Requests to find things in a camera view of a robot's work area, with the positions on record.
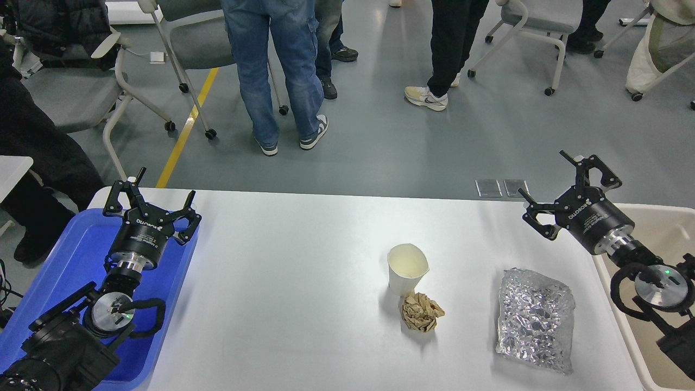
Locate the person in black left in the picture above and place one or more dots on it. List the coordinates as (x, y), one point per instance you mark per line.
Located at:
(58, 162)

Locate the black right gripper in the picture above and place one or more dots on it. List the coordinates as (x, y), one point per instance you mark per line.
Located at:
(593, 219)

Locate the grey chair centre left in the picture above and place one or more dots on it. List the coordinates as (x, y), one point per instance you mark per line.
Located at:
(192, 45)

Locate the white side table left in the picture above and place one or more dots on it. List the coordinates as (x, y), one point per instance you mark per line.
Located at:
(13, 168)

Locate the crumpled brown paper ball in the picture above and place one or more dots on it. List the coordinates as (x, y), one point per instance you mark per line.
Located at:
(420, 313)

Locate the grey chair upper right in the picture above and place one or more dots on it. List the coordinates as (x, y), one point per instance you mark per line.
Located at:
(548, 21)

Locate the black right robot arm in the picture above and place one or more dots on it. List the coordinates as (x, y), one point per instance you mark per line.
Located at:
(643, 287)

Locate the right metal floor plate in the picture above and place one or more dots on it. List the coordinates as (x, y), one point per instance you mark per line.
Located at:
(515, 188)

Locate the person far upper right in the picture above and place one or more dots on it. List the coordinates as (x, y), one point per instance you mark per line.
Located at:
(583, 40)

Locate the white paper cup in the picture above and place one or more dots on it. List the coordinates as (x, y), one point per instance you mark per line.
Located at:
(407, 265)

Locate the grey chair far left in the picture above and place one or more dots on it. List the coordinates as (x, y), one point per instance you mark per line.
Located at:
(77, 99)

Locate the blue plastic tray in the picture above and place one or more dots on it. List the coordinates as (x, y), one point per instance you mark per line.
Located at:
(78, 259)

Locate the beige plastic bin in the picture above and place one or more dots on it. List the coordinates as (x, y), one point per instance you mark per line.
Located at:
(667, 232)

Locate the white chair with coat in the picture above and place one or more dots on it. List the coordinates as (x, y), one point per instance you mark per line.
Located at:
(666, 46)

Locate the person in black trousers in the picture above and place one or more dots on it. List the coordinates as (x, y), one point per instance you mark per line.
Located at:
(454, 27)

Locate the grey chair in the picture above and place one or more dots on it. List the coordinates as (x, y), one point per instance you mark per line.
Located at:
(192, 45)
(77, 99)
(548, 21)

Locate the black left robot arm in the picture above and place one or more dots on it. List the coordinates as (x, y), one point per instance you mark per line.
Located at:
(97, 313)

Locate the metal floor plate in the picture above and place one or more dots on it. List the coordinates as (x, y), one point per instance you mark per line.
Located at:
(515, 188)
(488, 188)

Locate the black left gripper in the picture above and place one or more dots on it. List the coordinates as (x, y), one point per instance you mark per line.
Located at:
(142, 235)

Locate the crinkled silver foil bag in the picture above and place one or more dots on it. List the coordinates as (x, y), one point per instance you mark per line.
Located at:
(536, 320)

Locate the person in dark jeans behind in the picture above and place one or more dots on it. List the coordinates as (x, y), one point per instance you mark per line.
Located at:
(330, 46)

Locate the left metal floor plate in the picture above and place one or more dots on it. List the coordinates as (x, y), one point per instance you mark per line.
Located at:
(488, 188)

